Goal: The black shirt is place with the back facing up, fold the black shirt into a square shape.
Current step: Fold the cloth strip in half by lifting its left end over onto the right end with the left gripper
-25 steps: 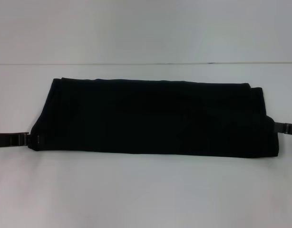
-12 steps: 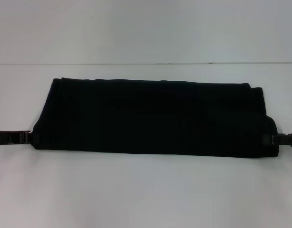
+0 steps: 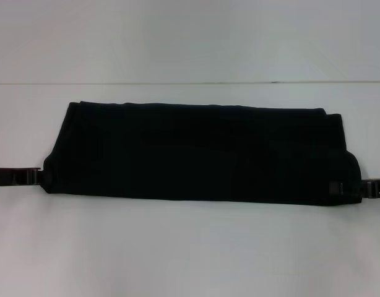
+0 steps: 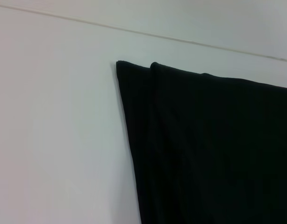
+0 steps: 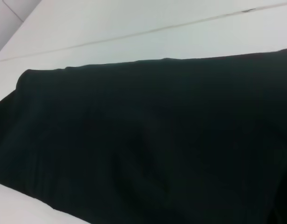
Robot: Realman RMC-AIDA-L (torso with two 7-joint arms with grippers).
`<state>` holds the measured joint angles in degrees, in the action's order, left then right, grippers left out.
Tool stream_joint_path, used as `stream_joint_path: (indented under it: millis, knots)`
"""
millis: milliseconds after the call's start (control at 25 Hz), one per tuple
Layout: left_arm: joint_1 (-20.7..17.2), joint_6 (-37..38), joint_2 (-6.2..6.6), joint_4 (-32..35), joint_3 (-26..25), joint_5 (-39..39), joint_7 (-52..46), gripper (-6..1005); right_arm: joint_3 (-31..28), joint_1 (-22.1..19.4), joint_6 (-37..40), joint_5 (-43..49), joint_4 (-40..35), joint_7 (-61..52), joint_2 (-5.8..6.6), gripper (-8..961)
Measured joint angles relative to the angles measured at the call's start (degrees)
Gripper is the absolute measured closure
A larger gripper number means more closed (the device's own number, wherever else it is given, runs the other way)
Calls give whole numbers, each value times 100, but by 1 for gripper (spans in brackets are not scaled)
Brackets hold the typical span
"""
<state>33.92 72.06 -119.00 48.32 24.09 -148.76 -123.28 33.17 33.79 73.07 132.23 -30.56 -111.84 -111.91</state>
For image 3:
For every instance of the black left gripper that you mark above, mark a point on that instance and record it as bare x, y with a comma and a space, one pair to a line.
7, 177

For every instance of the black t-shirt with FREE print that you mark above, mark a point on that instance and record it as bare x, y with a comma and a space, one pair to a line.
193, 154

